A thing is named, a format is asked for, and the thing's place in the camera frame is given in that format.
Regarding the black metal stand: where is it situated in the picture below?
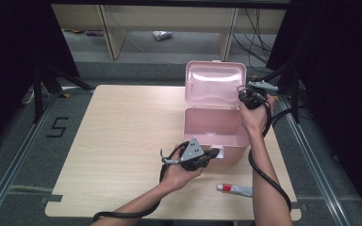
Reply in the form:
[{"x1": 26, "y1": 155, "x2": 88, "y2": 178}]
[
  {"x1": 254, "y1": 62, "x2": 301, "y2": 124},
  {"x1": 32, "y1": 62, "x2": 95, "y2": 123}
]

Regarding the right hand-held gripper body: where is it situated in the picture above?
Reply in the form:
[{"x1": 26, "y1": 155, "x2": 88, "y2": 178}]
[{"x1": 239, "y1": 80, "x2": 279, "y2": 111}]

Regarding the bundle of black cables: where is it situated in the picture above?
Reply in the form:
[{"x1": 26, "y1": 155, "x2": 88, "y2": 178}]
[{"x1": 232, "y1": 8, "x2": 274, "y2": 74}]

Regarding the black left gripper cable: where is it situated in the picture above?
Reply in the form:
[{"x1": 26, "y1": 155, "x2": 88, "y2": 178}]
[{"x1": 92, "y1": 140, "x2": 191, "y2": 222}]

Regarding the light wooden shelf unit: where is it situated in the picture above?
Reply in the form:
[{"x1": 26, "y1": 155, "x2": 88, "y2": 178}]
[{"x1": 50, "y1": 3, "x2": 287, "y2": 62}]

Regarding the person's left hand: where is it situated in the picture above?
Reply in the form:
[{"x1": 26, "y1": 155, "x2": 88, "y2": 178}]
[{"x1": 161, "y1": 163, "x2": 206, "y2": 193}]

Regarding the dark curtain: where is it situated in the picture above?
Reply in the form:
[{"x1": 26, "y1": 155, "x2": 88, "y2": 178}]
[
  {"x1": 267, "y1": 0, "x2": 362, "y2": 218},
  {"x1": 0, "y1": 0, "x2": 79, "y2": 158}
]

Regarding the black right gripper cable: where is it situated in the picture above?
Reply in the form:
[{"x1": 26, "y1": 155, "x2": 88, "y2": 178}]
[{"x1": 248, "y1": 93, "x2": 293, "y2": 213}]

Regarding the pink storage box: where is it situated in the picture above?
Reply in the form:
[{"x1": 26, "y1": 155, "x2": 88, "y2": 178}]
[{"x1": 183, "y1": 60, "x2": 251, "y2": 164}]

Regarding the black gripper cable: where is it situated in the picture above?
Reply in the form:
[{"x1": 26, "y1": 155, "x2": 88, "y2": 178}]
[
  {"x1": 248, "y1": 93, "x2": 293, "y2": 213},
  {"x1": 92, "y1": 140, "x2": 191, "y2": 222}
]

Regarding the black floor cable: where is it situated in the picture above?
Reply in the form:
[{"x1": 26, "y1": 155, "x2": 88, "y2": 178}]
[{"x1": 271, "y1": 106, "x2": 309, "y2": 126}]

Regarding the crumpled silver bag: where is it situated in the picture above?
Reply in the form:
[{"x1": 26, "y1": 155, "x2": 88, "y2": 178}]
[{"x1": 152, "y1": 30, "x2": 173, "y2": 41}]

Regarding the aluminium floor rail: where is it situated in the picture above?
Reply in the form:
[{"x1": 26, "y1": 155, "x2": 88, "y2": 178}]
[
  {"x1": 0, "y1": 90, "x2": 60, "y2": 226},
  {"x1": 279, "y1": 95, "x2": 352, "y2": 226}
]

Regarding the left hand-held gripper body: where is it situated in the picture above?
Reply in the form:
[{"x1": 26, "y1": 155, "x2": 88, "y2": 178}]
[{"x1": 160, "y1": 137, "x2": 211, "y2": 172}]

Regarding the person's right hand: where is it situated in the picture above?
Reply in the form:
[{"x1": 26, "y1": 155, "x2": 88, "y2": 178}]
[{"x1": 239, "y1": 95, "x2": 277, "y2": 136}]

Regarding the red and grey ointment tube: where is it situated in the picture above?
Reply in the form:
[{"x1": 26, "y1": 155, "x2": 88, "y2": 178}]
[{"x1": 216, "y1": 183, "x2": 254, "y2": 198}]

